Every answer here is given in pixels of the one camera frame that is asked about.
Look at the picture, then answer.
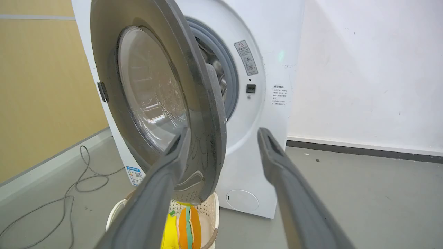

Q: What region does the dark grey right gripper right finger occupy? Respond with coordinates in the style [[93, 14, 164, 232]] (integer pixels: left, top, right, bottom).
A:
[[257, 127, 356, 249]]

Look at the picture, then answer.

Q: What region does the grey power cable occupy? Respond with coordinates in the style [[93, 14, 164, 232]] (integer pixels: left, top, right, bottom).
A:
[[0, 145, 124, 249]]

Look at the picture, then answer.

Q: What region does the yellow orange striped cloth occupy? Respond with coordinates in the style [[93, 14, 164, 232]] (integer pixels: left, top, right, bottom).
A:
[[161, 202, 191, 249]]

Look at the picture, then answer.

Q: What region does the white perforated laundry basket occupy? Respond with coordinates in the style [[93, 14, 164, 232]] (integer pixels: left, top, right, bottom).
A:
[[106, 192, 220, 249]]

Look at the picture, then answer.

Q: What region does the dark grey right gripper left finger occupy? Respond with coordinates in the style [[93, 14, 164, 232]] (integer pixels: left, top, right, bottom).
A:
[[95, 127, 192, 249]]

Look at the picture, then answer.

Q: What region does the orange hamburger plush toy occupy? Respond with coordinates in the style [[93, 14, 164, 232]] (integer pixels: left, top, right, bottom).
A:
[[177, 206, 202, 249]]

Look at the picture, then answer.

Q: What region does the grey round washing machine door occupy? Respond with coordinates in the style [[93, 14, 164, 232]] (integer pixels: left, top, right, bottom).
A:
[[90, 0, 227, 206]]

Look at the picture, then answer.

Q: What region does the white front-load washing machine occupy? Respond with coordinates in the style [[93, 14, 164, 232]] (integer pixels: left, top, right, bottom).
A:
[[71, 0, 305, 219]]

